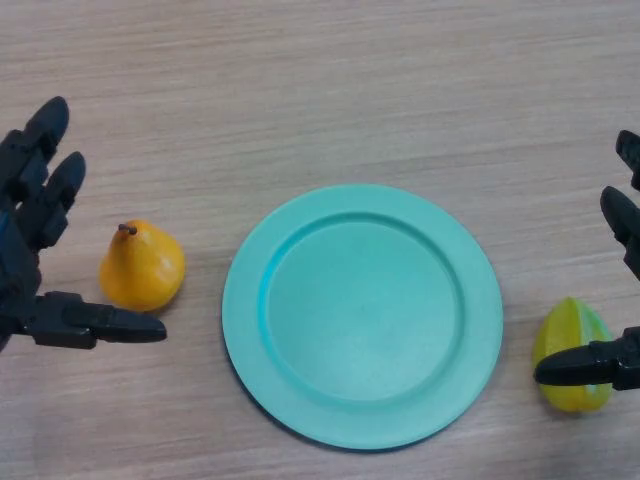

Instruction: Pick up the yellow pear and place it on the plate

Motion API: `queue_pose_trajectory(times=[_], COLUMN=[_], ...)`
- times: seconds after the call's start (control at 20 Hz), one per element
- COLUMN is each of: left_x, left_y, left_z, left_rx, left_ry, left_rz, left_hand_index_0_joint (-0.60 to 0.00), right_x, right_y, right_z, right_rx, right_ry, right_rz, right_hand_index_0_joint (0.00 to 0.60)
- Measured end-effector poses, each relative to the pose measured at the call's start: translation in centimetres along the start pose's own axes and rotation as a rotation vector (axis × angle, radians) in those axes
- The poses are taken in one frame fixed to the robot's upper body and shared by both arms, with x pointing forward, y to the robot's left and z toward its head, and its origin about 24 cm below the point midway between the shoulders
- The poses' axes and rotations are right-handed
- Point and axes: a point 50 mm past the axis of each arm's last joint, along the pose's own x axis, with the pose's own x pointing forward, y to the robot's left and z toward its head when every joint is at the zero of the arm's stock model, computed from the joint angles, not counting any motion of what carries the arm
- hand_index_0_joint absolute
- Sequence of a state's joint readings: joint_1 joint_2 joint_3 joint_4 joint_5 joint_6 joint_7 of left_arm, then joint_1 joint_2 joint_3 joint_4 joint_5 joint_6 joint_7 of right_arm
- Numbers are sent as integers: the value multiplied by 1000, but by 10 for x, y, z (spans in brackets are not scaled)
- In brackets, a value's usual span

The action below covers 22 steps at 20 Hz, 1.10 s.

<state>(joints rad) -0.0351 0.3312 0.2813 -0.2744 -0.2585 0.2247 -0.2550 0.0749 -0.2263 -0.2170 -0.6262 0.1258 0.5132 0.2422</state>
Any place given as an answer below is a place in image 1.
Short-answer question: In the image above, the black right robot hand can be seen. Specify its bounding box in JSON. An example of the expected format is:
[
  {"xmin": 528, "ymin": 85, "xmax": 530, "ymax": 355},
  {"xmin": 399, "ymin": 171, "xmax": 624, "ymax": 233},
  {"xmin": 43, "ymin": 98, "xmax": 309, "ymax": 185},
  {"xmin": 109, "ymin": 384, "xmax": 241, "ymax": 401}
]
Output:
[{"xmin": 533, "ymin": 129, "xmax": 640, "ymax": 392}]

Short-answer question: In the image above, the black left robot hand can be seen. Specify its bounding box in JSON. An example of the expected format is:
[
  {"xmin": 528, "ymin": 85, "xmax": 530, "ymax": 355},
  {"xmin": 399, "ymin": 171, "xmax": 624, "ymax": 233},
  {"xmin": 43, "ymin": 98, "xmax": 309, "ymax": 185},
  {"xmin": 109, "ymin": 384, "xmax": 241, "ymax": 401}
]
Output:
[{"xmin": 0, "ymin": 96, "xmax": 168, "ymax": 357}]

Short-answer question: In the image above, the yellow pear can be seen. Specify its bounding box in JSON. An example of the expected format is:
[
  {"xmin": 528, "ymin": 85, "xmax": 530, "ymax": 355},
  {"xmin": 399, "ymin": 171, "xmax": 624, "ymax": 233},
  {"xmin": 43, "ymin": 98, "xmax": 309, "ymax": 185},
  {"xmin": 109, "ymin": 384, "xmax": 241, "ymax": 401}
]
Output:
[{"xmin": 98, "ymin": 219, "xmax": 187, "ymax": 314}]

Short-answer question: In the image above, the green round plate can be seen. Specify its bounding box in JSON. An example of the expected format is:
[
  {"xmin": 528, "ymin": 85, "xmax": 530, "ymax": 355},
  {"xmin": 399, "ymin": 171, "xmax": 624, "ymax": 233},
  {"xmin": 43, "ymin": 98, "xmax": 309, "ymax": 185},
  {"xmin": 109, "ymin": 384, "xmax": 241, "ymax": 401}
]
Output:
[{"xmin": 221, "ymin": 183, "xmax": 504, "ymax": 450}]

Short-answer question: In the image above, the yellow-green starfruit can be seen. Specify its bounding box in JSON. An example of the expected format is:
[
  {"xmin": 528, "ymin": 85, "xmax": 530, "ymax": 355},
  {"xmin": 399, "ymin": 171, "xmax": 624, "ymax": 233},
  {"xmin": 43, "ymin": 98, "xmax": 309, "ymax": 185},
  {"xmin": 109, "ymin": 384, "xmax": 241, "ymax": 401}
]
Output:
[{"xmin": 531, "ymin": 296, "xmax": 616, "ymax": 413}]

